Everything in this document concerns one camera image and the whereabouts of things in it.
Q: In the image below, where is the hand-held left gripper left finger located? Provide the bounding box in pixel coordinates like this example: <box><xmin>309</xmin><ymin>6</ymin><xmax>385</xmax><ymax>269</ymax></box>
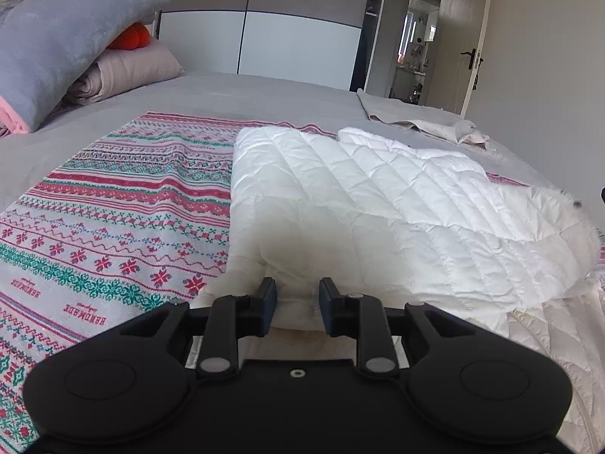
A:
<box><xmin>120</xmin><ymin>277</ymin><xmax>279</xmax><ymax>380</ymax></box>

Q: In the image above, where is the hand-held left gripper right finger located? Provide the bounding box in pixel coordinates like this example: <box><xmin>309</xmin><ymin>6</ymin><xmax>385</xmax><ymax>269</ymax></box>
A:
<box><xmin>318</xmin><ymin>277</ymin><xmax>476</xmax><ymax>378</ymax></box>

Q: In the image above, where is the white quilted hooded jacket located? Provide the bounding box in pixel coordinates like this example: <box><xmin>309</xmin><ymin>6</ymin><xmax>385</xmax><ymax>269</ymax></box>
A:
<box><xmin>184</xmin><ymin>125</ymin><xmax>605</xmax><ymax>443</ymax></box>

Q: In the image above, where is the patterned red green blanket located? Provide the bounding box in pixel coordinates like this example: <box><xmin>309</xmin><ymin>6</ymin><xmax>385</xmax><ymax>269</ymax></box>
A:
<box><xmin>0</xmin><ymin>111</ymin><xmax>605</xmax><ymax>452</ymax></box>

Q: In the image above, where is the beige crumpled cloth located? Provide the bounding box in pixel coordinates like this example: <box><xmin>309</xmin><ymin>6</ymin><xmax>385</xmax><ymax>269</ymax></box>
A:
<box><xmin>356</xmin><ymin>87</ymin><xmax>491</xmax><ymax>148</ymax></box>

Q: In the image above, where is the grey bed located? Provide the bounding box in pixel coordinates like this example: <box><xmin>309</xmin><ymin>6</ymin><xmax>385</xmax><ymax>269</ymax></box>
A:
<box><xmin>0</xmin><ymin>72</ymin><xmax>568</xmax><ymax>213</ymax></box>

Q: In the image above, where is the beige folded quilt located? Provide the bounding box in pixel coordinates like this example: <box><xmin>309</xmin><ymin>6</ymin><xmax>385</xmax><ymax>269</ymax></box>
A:
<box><xmin>64</xmin><ymin>38</ymin><xmax>185</xmax><ymax>106</ymax></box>

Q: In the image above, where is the white grey wardrobe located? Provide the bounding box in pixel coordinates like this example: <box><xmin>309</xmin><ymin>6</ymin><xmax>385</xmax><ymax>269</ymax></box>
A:
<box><xmin>155</xmin><ymin>0</ymin><xmax>376</xmax><ymax>92</ymax></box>

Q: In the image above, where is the orange red plush cushion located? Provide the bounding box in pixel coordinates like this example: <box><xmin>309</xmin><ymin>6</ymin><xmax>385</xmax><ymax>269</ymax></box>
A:
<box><xmin>109</xmin><ymin>23</ymin><xmax>150</xmax><ymax>51</ymax></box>

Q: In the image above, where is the beige door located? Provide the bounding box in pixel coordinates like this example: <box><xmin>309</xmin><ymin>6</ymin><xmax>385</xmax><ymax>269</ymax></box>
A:
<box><xmin>424</xmin><ymin>0</ymin><xmax>495</xmax><ymax>119</ymax></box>

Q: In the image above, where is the grey pink folded blanket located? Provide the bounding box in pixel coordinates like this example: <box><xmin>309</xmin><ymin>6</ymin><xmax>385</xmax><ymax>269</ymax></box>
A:
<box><xmin>0</xmin><ymin>0</ymin><xmax>177</xmax><ymax>134</ymax></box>

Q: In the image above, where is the black door handle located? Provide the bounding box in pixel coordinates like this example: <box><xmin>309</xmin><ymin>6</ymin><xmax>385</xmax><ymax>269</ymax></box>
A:
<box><xmin>460</xmin><ymin>48</ymin><xmax>485</xmax><ymax>92</ymax></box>

